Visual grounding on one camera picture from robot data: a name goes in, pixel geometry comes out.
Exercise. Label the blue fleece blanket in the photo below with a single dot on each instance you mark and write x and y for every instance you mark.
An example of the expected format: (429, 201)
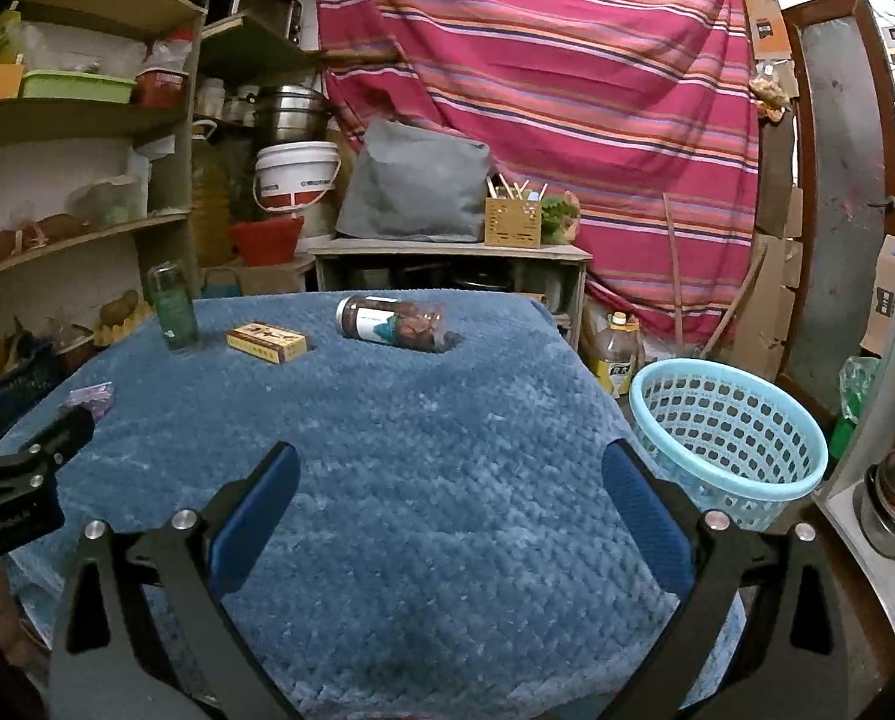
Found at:
(432, 525)

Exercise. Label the green plastic tray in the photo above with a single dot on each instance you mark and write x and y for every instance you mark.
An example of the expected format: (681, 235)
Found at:
(80, 86)

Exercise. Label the brown potato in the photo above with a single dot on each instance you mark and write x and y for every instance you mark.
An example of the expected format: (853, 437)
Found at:
(119, 306)

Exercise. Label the cardboard wall pieces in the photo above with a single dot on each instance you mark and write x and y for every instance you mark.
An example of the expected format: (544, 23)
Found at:
(774, 277)

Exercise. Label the yellow egg tray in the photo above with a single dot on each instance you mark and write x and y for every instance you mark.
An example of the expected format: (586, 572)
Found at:
(121, 326)

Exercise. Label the wooden cabinet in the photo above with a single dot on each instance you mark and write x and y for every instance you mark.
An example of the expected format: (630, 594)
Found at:
(447, 247)

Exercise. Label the dark wooden shelf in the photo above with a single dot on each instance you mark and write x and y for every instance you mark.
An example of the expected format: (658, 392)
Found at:
(260, 52)

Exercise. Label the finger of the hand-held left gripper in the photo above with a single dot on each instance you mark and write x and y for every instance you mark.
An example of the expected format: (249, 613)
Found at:
(54, 439)

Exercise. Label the yellow small box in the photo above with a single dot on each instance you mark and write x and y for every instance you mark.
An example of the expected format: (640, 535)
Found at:
(267, 341)

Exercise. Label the teal plastic container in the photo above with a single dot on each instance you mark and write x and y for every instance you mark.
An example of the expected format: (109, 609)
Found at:
(222, 283)

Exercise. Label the brown framed door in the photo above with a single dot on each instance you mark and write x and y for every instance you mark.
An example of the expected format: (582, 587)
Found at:
(837, 165)

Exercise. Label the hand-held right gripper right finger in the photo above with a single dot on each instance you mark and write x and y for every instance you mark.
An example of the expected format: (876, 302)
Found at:
(646, 517)

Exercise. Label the white plastic bucket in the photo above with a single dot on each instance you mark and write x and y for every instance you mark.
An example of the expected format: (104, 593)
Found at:
(297, 172)

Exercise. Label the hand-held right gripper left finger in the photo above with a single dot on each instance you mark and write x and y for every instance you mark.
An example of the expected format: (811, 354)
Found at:
(256, 517)

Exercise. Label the hanging ginger bag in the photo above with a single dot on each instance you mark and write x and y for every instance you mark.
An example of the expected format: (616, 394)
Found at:
(768, 97)

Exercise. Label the clear plastic container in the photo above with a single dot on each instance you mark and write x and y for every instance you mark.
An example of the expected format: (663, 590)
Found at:
(110, 202)

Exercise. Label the clear jar brown contents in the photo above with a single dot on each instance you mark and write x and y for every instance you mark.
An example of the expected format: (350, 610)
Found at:
(387, 322)

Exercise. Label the black pan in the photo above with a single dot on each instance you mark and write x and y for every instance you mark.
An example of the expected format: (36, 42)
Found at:
(481, 281)

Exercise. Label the grey kitchen counter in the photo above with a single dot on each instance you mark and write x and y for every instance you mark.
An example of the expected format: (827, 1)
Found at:
(852, 465)

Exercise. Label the red striped cloth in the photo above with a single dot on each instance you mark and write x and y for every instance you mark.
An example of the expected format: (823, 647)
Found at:
(567, 90)

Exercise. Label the green plastic bag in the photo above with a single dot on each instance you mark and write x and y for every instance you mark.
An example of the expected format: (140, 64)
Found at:
(858, 390)

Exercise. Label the wooden stick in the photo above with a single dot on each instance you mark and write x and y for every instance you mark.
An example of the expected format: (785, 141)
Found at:
(671, 270)

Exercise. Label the stainless steel pot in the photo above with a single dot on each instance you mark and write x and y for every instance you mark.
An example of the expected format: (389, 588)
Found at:
(294, 116)

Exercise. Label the red small basket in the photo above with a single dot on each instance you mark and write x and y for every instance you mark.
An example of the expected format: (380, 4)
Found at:
(161, 88)

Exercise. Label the cooking oil bottle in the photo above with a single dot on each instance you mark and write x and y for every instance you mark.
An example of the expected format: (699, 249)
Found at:
(616, 360)

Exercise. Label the yellow oil jug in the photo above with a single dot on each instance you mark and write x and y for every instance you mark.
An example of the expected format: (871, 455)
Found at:
(210, 202)

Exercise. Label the dark blue crate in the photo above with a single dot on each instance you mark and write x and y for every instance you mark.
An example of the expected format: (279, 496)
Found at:
(12, 390)

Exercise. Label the toaster oven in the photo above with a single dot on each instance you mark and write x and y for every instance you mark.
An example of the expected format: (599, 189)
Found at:
(267, 4)

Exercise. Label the green bottle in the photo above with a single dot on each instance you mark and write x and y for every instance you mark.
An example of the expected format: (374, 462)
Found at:
(171, 311)

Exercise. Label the tall cardboard box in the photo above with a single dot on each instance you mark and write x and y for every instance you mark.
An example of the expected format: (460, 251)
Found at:
(766, 15)

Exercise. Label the grey cushion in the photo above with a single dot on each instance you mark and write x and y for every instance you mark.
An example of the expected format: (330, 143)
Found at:
(417, 180)

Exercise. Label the yellow green bag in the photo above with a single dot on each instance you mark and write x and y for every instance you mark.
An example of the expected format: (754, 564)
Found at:
(3, 37)

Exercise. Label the red basin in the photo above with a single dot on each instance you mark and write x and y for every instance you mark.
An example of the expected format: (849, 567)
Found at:
(266, 240)

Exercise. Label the bag of lettuce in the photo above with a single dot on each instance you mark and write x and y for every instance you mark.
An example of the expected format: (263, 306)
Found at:
(561, 219)

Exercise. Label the pile of sweet potatoes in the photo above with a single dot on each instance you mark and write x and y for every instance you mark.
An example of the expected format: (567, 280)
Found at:
(42, 232)

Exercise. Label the bamboo chopstick holder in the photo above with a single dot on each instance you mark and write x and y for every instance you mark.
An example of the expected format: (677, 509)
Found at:
(511, 225)

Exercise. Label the printed cardboard box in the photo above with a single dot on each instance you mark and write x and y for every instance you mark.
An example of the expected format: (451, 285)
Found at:
(886, 300)

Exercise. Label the wooden shelf unit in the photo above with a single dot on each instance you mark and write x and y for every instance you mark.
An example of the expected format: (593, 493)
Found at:
(80, 120)

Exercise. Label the light blue plastic basket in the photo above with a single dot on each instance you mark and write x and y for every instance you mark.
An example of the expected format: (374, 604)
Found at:
(755, 517)

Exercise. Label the white jars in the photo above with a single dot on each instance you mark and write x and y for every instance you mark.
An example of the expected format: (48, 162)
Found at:
(222, 99)

